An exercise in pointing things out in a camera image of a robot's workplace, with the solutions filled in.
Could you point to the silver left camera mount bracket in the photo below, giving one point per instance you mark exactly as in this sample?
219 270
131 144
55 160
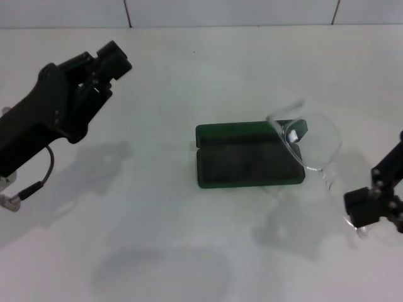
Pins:
5 110

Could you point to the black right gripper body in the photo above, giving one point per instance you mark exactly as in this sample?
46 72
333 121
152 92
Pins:
393 166

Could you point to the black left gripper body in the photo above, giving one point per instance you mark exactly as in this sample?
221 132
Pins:
41 113

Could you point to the clear white glasses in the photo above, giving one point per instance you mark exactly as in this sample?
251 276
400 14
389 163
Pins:
315 141

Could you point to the green glasses case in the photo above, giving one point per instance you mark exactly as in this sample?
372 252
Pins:
236 170

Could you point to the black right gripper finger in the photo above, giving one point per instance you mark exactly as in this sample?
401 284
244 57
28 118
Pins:
359 207

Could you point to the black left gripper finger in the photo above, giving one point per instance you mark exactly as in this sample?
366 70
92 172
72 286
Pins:
113 59
102 85

